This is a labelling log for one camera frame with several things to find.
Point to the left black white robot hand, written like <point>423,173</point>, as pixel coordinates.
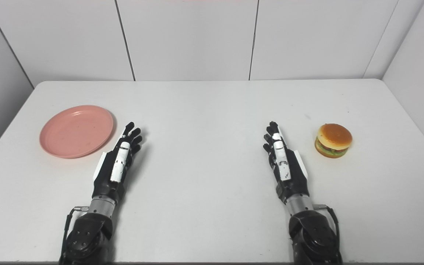
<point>118,162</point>

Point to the pink plastic plate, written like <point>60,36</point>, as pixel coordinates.
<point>76,131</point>

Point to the toy hamburger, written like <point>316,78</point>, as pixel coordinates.
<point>333,140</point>

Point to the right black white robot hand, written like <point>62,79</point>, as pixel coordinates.
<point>287,165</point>

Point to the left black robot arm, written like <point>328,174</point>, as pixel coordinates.
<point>92,228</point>

